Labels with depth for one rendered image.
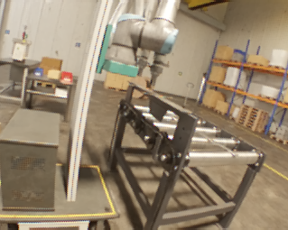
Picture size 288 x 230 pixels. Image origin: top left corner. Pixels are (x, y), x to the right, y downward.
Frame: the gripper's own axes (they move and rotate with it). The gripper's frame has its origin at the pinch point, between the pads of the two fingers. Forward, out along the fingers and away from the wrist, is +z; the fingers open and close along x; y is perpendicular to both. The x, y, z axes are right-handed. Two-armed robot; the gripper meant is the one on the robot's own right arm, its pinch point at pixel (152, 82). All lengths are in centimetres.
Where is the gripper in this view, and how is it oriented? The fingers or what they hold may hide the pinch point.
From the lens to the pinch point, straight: 145.1
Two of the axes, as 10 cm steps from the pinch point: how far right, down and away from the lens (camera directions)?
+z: -2.5, 9.5, 2.1
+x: 3.7, 2.9, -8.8
